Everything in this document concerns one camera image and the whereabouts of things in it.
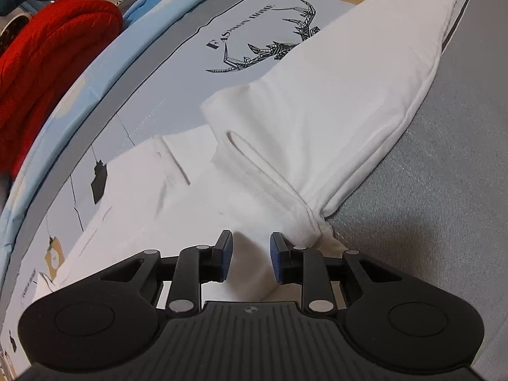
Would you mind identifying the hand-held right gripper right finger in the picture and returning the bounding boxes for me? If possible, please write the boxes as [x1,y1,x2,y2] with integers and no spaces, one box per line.
[270,232,402,317]

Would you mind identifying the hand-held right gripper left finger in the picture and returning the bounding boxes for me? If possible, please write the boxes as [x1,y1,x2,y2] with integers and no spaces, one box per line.
[99,230,233,317]

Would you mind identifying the white pants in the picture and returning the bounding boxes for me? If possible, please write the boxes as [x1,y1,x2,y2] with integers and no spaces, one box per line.
[51,0,458,303]

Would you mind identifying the printed bed sheet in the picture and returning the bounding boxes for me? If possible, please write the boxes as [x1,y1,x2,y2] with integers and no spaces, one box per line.
[0,0,485,381]

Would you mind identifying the red blanket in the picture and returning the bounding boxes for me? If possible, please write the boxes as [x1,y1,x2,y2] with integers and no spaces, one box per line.
[0,0,124,176]

